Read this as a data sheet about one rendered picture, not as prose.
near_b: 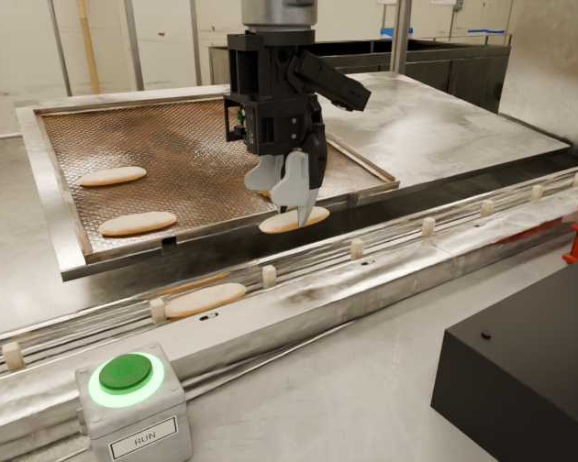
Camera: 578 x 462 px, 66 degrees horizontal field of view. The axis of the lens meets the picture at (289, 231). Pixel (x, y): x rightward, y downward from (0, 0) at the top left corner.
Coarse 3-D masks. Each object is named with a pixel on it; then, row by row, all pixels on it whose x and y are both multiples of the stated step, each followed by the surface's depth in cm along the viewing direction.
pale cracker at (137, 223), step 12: (120, 216) 60; (132, 216) 60; (144, 216) 60; (156, 216) 60; (168, 216) 61; (108, 228) 58; (120, 228) 58; (132, 228) 58; (144, 228) 59; (156, 228) 60
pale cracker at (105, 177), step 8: (120, 168) 71; (128, 168) 71; (136, 168) 71; (88, 176) 68; (96, 176) 68; (104, 176) 68; (112, 176) 68; (120, 176) 69; (128, 176) 69; (136, 176) 70; (88, 184) 67; (96, 184) 67; (104, 184) 68
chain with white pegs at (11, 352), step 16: (576, 176) 88; (432, 224) 68; (352, 240) 62; (352, 256) 63; (272, 272) 55; (160, 304) 48; (160, 320) 49; (112, 336) 48; (16, 352) 42; (64, 352) 46
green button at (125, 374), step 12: (120, 360) 35; (132, 360) 35; (144, 360) 35; (108, 372) 34; (120, 372) 34; (132, 372) 34; (144, 372) 34; (108, 384) 33; (120, 384) 33; (132, 384) 33; (144, 384) 34
